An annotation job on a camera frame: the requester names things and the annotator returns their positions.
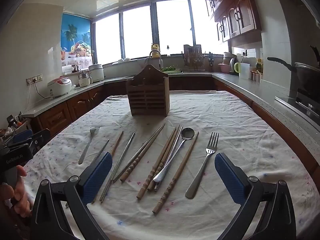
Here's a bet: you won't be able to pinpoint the grey kitchen countertop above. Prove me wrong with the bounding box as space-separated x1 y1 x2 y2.
21 70 320 130

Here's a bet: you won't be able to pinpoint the kitchen window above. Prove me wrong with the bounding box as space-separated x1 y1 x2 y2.
91 0 229 67

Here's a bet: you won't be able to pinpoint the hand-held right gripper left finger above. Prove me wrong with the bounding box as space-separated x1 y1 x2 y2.
30 152 113 240

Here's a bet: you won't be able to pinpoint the steel spoon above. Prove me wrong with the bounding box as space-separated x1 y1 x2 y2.
153 127 195 183

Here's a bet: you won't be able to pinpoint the gas stove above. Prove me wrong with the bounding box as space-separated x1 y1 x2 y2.
275 90 320 133

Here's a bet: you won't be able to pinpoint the dark figurine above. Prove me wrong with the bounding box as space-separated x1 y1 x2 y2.
207 52 215 72

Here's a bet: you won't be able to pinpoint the large steel fork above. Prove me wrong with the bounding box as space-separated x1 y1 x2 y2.
185 132 220 199

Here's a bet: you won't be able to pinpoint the metal and bamboo chopstick pair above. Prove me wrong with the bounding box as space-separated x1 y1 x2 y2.
120 124 165 182

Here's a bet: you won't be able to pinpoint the countertop utensil rack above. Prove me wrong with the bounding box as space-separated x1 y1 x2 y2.
183 44 207 72

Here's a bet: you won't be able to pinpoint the green vegetable basket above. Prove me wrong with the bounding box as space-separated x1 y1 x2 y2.
160 65 183 74

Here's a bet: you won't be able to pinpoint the white electric cooker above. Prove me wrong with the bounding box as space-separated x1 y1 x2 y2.
88 64 105 83

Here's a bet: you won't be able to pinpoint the wall socket strip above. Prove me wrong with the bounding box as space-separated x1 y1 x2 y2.
26 74 43 84

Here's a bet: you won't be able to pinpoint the white floral tablecloth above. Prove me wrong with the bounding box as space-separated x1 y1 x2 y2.
21 90 314 240

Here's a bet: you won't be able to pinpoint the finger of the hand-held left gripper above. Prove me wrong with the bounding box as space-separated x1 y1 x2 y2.
5 129 33 145
24 128 51 155

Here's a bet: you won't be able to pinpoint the steel electric kettle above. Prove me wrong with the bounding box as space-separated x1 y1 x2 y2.
229 57 239 75

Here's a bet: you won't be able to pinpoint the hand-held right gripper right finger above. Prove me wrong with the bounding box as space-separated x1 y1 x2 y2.
214 152 299 240

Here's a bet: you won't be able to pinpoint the black wok with lid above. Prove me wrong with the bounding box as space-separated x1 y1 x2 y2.
267 45 320 93

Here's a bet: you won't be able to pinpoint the wooden base cabinets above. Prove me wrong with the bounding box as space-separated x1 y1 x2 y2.
30 76 320 180

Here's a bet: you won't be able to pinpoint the white pitcher green handle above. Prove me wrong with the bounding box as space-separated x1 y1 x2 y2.
234 62 250 80

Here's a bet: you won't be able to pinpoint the kitchen faucet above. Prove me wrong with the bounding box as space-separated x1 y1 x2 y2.
145 49 164 72

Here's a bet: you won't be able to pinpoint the tropical fruit wall poster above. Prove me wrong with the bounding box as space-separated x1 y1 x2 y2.
61 13 93 67

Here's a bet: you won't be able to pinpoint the spice jar rack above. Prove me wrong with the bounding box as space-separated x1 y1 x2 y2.
250 70 263 83

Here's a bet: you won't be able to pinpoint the small steel fork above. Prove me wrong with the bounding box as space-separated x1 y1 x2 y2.
78 127 100 165

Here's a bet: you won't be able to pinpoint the person's left hand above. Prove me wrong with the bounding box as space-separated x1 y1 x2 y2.
0 166 32 218

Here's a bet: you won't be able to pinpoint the wooden slatted utensil holder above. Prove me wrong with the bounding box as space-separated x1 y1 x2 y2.
126 64 170 117

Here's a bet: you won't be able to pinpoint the wooden upper cabinets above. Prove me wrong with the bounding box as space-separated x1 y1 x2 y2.
200 0 262 43

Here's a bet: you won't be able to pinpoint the white and red rice cooker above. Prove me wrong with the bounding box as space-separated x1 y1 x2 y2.
47 77 73 98

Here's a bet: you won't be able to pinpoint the wooden chopstick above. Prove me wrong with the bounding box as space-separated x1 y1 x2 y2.
136 127 177 200
152 131 200 215
147 124 181 192
91 131 124 204

